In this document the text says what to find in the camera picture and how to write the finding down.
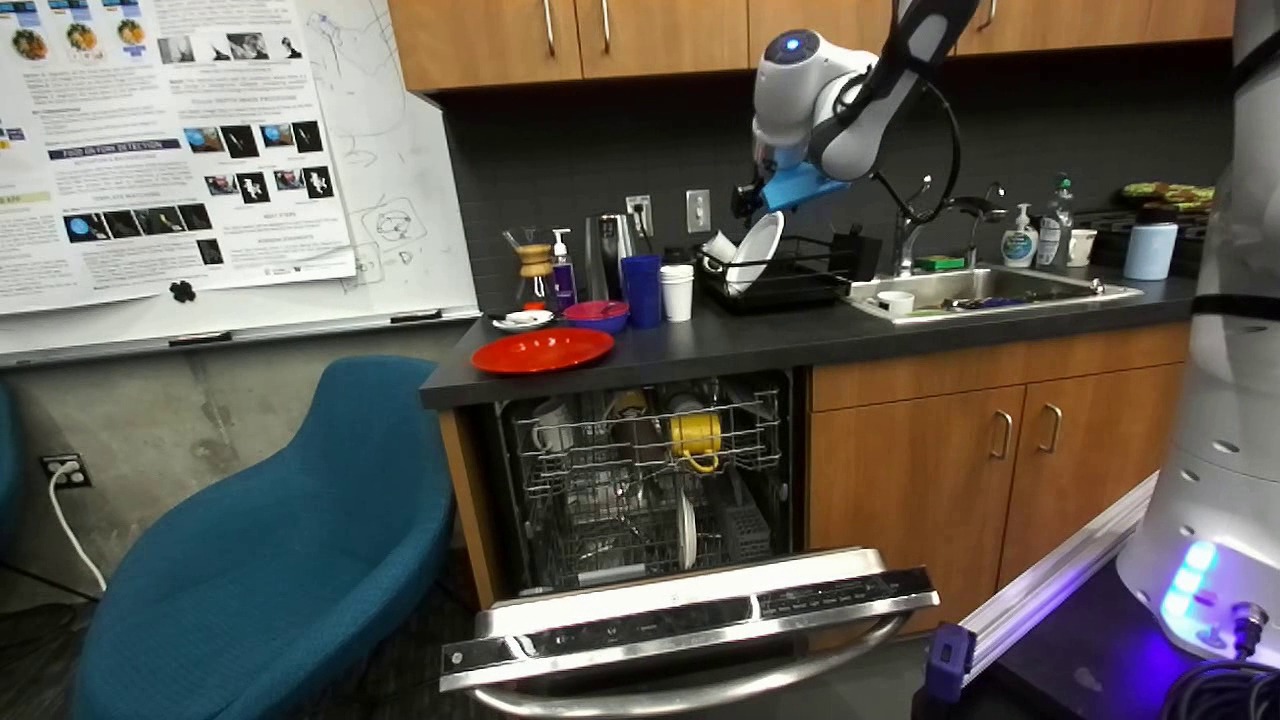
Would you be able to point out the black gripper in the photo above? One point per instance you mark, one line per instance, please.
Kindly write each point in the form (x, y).
(755, 203)

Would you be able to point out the white plate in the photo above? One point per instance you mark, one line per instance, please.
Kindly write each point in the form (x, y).
(763, 253)
(685, 531)

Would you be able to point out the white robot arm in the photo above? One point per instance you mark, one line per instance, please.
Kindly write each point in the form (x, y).
(1223, 400)

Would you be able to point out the grey power outlet plate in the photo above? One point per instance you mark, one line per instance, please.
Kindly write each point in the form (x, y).
(638, 214)

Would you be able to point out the red plate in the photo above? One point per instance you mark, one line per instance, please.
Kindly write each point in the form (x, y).
(546, 352)

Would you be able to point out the white ceramic mug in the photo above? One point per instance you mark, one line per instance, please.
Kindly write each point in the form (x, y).
(719, 250)
(551, 428)

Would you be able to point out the black dish rack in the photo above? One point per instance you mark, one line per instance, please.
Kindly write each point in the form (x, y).
(805, 285)

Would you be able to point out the black box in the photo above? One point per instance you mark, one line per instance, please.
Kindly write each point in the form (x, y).
(852, 253)

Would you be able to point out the white paper cup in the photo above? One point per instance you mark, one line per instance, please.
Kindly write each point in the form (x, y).
(677, 293)

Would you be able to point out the blue tumbler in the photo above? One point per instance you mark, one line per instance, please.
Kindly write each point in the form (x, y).
(640, 293)

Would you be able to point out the steel electric kettle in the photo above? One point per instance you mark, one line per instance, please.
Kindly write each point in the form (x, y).
(610, 253)

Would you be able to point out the chrome faucet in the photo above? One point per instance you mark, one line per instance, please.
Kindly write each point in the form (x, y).
(914, 242)

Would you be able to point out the purple bowl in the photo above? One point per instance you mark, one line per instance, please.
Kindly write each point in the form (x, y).
(593, 314)

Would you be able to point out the green sponge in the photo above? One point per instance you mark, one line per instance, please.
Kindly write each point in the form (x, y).
(943, 261)

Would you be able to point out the purple soap pump bottle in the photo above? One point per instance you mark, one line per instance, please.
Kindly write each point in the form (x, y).
(562, 279)

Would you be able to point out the glass carafe wooden collar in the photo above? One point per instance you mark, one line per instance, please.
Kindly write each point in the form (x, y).
(533, 265)

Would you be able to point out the yellow cup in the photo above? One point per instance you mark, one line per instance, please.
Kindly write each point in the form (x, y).
(694, 439)

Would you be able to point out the steel sink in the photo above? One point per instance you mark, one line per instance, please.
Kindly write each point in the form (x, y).
(986, 297)

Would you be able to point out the small white saucer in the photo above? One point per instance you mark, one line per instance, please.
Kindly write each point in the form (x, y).
(522, 316)

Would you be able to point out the white soap pump bottle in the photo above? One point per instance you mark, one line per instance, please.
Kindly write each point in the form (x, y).
(1016, 244)

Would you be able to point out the clear dish soap bottle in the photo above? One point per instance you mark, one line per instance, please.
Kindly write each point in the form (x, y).
(1053, 235)

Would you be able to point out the wooden base cabinets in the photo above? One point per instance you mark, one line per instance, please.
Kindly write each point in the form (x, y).
(920, 483)

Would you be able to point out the small white cup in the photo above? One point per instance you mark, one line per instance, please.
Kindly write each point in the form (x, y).
(1080, 244)

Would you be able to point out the whiteboard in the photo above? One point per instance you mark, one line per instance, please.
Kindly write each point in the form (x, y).
(412, 160)

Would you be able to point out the black marker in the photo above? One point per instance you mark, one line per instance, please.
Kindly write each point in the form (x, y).
(419, 316)
(200, 339)

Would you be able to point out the light blue cup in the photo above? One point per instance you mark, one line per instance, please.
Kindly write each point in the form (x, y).
(1149, 250)

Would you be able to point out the yellow green bundle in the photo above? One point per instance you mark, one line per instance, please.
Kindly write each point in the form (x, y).
(1158, 196)

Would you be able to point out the steel dishwasher door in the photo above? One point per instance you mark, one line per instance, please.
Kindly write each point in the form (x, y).
(694, 615)

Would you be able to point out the wooden cabinet side panel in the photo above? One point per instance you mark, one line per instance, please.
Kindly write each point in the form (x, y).
(470, 507)

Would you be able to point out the black magnet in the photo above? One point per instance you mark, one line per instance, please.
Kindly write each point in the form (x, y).
(182, 288)

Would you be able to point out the white research poster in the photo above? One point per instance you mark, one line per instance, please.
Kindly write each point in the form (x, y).
(160, 160)

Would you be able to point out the teal chair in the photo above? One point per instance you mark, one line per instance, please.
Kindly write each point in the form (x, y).
(266, 575)
(6, 455)

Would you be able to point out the grey light switch plate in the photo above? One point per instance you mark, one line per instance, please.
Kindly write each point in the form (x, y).
(698, 210)

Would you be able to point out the wooden wall cabinets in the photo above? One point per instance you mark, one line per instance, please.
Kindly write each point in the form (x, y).
(667, 35)

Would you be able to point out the aluminium frame rail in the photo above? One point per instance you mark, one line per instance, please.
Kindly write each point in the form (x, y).
(1053, 584)

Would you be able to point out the blue rail end cap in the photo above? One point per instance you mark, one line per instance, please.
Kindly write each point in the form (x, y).
(949, 662)

